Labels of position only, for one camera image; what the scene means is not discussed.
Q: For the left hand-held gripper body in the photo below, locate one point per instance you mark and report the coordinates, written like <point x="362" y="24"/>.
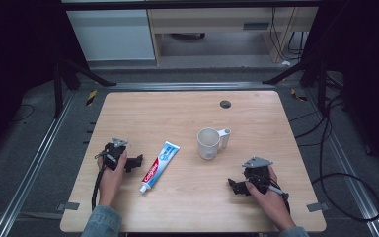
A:
<point x="113" y="153"/>

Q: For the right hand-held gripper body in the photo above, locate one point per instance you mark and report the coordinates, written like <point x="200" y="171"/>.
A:
<point x="258" y="174"/>

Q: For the person's left hand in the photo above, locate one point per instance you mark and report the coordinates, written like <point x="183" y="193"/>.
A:
<point x="111" y="181"/>

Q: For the person's right hand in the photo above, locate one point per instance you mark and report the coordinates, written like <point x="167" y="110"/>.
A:
<point x="271" y="204"/>

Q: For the blue and white toothpaste tube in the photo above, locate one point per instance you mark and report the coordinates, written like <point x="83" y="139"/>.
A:
<point x="159" y="166"/>

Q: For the yellow and black tape strip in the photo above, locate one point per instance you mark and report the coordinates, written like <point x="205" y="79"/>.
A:
<point x="91" y="97"/>
<point x="298" y="95"/>

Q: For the grey tape piece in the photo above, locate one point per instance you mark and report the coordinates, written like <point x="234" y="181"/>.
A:
<point x="68" y="206"/>
<point x="317" y="207"/>

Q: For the round grey table grommet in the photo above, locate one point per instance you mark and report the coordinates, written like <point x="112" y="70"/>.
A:
<point x="225" y="104"/>

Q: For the black metal stand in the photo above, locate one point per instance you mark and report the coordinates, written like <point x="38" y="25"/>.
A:
<point x="312" y="74"/>
<point x="65" y="75"/>

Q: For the white cabinet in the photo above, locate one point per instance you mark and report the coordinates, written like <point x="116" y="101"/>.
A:
<point x="112" y="34"/>

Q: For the metal floor rail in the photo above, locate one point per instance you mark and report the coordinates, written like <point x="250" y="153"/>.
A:
<point x="29" y="171"/>
<point x="190" y="86"/>
<point x="348" y="171"/>

